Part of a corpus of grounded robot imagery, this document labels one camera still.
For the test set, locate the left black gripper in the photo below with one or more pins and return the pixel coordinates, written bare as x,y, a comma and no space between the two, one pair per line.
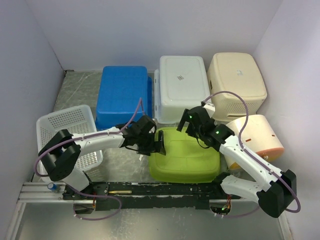
158,147

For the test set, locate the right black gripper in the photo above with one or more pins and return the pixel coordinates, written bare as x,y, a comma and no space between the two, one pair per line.
185,118

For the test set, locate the green plastic tub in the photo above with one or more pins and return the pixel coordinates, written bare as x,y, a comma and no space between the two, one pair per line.
186,161

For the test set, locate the white plastic tub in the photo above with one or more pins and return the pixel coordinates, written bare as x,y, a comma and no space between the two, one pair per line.
180,83

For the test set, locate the blue plastic tub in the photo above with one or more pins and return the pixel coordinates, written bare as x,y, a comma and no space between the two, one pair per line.
121,88

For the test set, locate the beige perforated basket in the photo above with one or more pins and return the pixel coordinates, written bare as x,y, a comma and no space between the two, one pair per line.
238,73

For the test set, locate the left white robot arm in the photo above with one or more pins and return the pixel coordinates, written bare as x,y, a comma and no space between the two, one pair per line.
60,154

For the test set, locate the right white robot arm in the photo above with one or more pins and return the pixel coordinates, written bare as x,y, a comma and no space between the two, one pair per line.
274,190

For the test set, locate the beige round stool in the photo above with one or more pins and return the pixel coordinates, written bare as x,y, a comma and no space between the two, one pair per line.
259,136

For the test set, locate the white mesh basket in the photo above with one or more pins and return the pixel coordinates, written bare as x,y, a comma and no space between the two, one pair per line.
77,120

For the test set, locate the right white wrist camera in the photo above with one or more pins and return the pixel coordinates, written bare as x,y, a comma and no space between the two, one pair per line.
209,107

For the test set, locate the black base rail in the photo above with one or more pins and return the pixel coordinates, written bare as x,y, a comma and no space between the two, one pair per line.
148,195

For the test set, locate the aluminium rail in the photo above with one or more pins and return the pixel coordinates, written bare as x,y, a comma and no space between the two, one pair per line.
38,192

